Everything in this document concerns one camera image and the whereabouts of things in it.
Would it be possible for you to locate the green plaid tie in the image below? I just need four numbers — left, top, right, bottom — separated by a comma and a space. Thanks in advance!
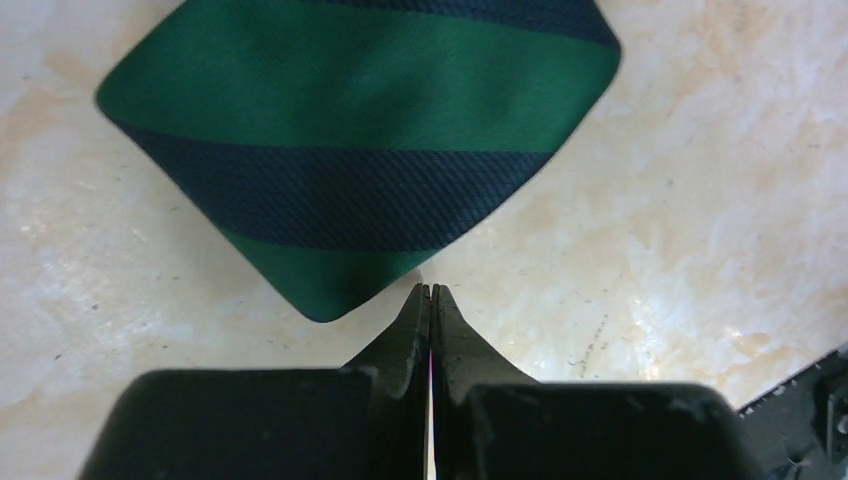
96, 1, 622, 322

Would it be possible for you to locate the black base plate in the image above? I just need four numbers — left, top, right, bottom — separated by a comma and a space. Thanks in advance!
738, 345, 847, 480

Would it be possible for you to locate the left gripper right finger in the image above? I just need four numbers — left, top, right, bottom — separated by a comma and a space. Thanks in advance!
430, 284, 537, 479

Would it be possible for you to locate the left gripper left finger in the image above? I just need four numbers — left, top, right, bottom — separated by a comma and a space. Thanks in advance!
346, 283, 431, 479

